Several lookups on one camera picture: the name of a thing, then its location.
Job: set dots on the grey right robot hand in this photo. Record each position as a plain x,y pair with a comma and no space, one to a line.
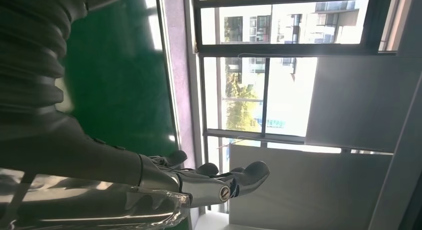
72,169

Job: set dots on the ribbed grey right arm sleeve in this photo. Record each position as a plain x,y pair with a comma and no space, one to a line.
29,57

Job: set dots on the grey-framed window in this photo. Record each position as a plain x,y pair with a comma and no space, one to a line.
265,96

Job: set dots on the black-framed window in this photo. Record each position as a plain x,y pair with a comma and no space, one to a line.
286,49

